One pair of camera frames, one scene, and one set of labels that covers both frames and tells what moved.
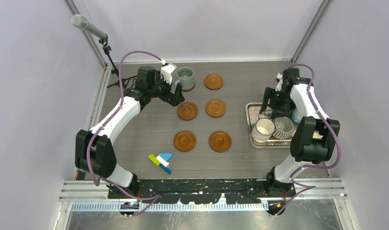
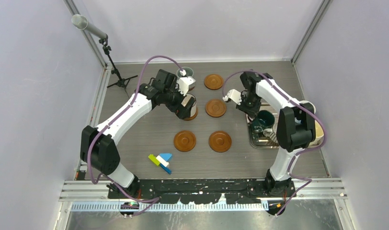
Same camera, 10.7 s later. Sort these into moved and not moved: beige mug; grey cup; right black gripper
Moved: beige mug; right black gripper
Not moved: grey cup
